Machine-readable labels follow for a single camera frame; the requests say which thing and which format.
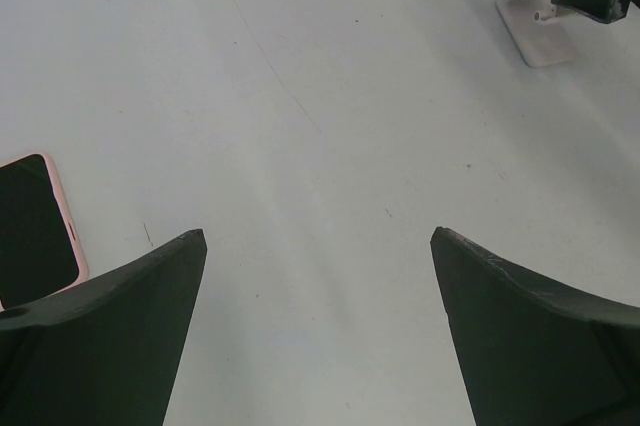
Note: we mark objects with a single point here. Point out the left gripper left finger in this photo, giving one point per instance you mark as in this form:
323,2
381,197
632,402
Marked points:
107,351

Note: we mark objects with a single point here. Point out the pink case phone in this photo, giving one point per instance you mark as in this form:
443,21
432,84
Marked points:
41,254

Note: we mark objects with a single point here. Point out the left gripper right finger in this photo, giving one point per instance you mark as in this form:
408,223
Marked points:
532,350

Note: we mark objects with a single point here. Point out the white phone stand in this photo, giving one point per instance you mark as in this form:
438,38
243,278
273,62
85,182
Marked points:
535,26

